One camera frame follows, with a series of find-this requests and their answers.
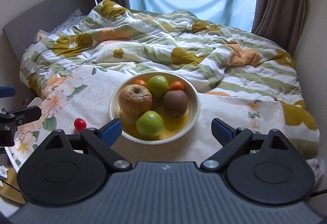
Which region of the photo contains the small red tomato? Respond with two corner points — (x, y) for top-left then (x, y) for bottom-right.
(74, 118), (87, 133)

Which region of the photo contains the small green apple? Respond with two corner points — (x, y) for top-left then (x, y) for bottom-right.
(136, 111), (164, 139)

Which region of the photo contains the wrinkled red-yellow apple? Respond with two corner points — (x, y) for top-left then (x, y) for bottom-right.
(118, 84), (153, 118)

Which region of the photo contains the brown kiwi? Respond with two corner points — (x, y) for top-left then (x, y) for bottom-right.
(162, 90), (188, 118)

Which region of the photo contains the small mandarin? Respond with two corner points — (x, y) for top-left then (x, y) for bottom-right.
(169, 81), (185, 91)
(133, 80), (147, 87)

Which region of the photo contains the floral white tablecloth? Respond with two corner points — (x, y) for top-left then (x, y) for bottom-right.
(6, 66), (319, 169)

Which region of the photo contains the grey headboard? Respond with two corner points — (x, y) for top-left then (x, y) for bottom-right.
(3, 0), (95, 61)

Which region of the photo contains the cream bowl with duck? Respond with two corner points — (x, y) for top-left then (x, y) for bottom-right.
(109, 72), (201, 145)

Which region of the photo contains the white plastic bag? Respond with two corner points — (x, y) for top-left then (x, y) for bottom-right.
(306, 158), (325, 187)

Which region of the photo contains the patterned pillow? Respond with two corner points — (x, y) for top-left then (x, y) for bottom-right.
(50, 9), (86, 34)

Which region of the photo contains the striped floral duvet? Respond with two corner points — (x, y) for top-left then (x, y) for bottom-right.
(19, 0), (302, 107)

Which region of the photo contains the brown curtain right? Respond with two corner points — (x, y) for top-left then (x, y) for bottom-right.
(252, 0), (307, 55)

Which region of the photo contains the black cable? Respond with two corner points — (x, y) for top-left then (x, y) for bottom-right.
(308, 186), (327, 198)

